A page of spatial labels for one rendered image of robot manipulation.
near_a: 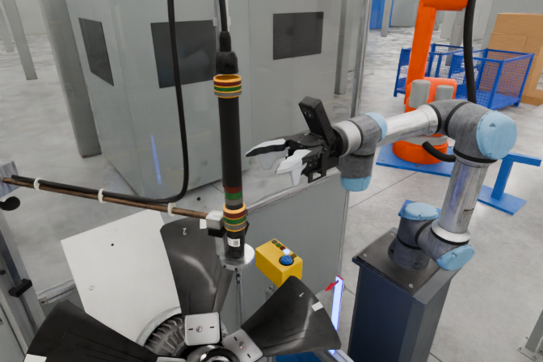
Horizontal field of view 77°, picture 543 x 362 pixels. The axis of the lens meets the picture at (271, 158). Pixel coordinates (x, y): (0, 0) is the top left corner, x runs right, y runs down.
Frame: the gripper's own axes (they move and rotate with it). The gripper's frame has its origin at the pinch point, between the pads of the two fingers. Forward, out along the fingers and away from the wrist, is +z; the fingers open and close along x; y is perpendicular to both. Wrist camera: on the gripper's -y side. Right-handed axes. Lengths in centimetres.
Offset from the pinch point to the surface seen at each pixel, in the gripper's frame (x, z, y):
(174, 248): 21.9, 12.3, 28.8
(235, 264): -2.0, 9.2, 19.1
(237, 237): -1.3, 7.8, 13.8
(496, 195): 46, -332, 165
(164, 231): 26.2, 12.7, 25.9
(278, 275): 25, -23, 62
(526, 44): 185, -776, 70
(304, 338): -5, -7, 50
